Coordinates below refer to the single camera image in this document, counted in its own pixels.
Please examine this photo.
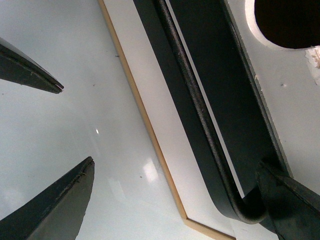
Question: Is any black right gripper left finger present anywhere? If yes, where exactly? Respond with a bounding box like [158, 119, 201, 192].
[0, 156, 95, 240]

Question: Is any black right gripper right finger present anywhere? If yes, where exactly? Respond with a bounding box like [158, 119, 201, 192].
[256, 161, 320, 240]

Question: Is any white front wooden drawer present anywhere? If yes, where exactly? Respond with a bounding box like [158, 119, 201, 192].
[226, 0, 320, 192]

